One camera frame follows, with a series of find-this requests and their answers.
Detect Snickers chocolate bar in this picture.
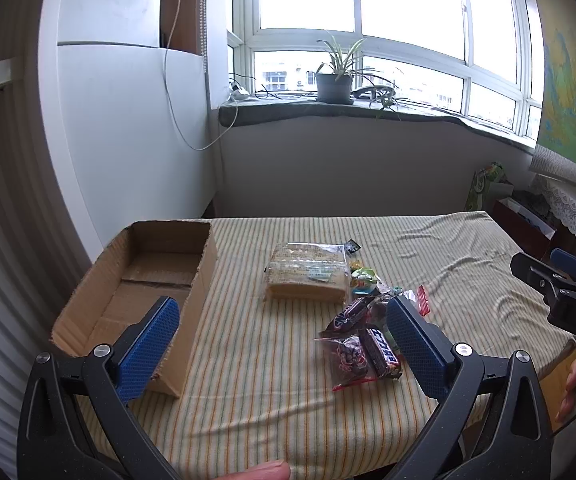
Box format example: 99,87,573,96
359,326,402,379

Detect clear red-edged snack bag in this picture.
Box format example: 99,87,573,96
316,285,430,391

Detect dark brown chocolate bar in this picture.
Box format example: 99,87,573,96
319,296,373,337

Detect green jelly cup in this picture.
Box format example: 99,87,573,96
351,266,380,296

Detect small black snack packet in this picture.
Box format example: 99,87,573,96
344,240,361,255

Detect bagged sliced bread loaf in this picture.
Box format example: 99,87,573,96
265,242,351,304

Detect yellow candy wrapper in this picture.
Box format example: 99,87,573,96
349,256,364,272

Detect person's right hand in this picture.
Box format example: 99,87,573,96
556,358,576,422

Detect person's left hand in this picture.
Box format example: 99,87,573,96
216,460,291,480

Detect red storage box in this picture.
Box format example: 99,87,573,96
491,197,556,259

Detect green printed bag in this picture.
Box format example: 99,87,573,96
465,162,515,210

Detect white radiator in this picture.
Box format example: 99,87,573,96
0,58,87,476

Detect open cardboard box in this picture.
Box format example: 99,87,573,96
50,220,217,398

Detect striped tablecloth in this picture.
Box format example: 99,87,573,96
74,210,576,480

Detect small trailing plant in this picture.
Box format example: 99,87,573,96
351,84,416,119

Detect potted spider plant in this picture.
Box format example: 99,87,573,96
315,36,395,105

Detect white cabinet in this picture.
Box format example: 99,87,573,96
38,0,215,261

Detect white power adapter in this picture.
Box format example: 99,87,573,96
230,84,250,102

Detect white hanging cable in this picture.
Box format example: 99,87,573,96
163,0,241,153

